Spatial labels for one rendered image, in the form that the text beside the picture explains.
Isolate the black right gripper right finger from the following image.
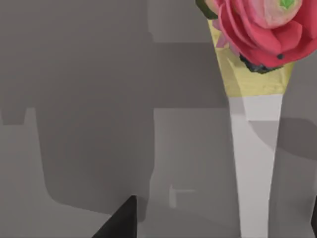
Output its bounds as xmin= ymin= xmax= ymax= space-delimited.
xmin=311 ymin=195 xmax=317 ymax=238

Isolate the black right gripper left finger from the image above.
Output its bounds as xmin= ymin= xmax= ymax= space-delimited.
xmin=92 ymin=195 xmax=138 ymax=238

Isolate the pink flower in white pot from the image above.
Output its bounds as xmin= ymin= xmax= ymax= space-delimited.
xmin=195 ymin=0 xmax=317 ymax=238

